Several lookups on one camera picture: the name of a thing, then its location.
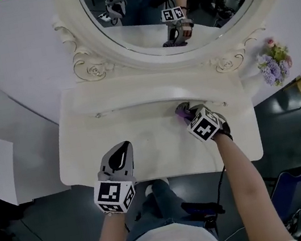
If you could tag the blue chair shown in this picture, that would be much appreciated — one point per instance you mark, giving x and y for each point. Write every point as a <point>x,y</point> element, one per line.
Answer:
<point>297,186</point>

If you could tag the person's blue jeans leg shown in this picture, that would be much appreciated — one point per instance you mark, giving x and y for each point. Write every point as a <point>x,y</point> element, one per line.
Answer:
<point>159,205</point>

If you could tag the white dressing tabletop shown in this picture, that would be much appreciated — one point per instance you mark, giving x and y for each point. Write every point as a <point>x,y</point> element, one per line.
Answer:
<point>147,135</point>

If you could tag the oval white-framed mirror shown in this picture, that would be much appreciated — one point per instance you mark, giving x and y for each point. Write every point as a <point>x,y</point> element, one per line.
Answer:
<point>116,56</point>

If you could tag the purple cloth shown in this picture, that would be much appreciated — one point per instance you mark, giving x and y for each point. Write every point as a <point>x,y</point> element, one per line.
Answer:
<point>184,117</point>

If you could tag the person's right forearm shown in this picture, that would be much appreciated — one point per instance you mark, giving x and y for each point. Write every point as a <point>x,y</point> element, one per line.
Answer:
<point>245,181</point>

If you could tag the black waist device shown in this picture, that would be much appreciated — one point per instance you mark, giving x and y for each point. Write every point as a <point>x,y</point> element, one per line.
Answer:
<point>202,209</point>

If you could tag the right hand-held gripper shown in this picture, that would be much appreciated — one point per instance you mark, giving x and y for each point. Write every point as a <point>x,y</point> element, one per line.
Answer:
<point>204,128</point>

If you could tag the person's white shoe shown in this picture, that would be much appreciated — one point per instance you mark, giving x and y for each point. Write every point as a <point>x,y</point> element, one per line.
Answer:
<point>150,186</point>

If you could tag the small round drawer knob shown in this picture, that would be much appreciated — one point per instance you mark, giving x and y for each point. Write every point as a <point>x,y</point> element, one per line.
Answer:
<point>98,115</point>

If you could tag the purple flower bouquet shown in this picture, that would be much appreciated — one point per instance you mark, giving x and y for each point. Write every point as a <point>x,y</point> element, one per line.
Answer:
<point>275,66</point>

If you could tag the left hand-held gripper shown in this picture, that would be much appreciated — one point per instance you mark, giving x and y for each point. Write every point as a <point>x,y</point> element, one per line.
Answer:
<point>114,194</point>

